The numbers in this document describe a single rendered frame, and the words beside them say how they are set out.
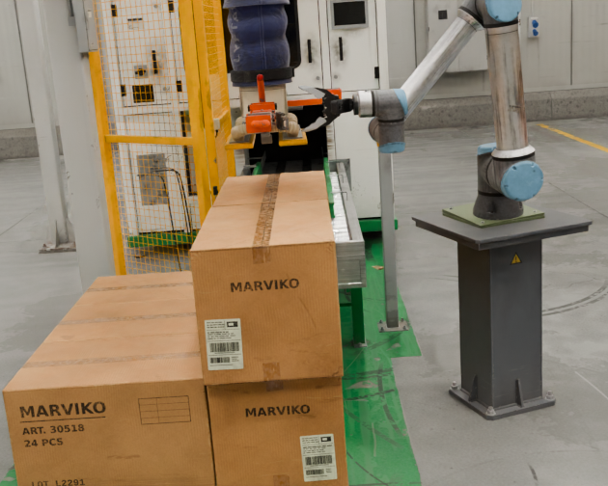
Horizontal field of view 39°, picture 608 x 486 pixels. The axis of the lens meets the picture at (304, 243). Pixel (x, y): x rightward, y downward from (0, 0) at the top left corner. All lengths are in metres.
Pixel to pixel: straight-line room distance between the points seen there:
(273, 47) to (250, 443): 1.36
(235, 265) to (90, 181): 2.22
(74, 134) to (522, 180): 2.33
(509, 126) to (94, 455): 1.74
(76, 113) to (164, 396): 2.19
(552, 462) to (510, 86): 1.30
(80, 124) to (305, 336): 2.34
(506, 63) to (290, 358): 1.27
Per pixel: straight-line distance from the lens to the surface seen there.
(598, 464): 3.21
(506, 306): 3.39
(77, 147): 4.50
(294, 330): 2.44
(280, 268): 2.38
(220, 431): 2.64
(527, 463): 3.18
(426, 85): 3.14
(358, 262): 3.75
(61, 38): 4.48
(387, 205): 4.27
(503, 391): 3.50
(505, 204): 3.33
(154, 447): 2.69
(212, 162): 4.93
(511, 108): 3.10
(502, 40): 3.06
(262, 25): 3.09
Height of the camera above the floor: 1.51
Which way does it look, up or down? 14 degrees down
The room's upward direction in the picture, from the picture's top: 4 degrees counter-clockwise
